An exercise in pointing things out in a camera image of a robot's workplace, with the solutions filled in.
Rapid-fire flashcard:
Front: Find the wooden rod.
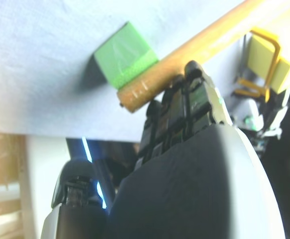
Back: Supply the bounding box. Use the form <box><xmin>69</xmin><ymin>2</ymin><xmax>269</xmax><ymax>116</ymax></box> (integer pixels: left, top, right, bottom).
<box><xmin>117</xmin><ymin>0</ymin><xmax>264</xmax><ymax>114</ymax></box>

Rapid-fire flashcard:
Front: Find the yellow frame hacksaw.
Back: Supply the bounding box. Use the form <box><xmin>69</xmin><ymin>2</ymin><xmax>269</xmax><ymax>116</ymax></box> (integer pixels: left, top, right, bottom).
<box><xmin>234</xmin><ymin>29</ymin><xmax>282</xmax><ymax>103</ymax></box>

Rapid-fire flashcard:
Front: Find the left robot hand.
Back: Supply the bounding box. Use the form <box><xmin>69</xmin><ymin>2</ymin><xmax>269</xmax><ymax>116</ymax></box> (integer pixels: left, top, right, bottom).
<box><xmin>39</xmin><ymin>59</ymin><xmax>287</xmax><ymax>239</ymax></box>

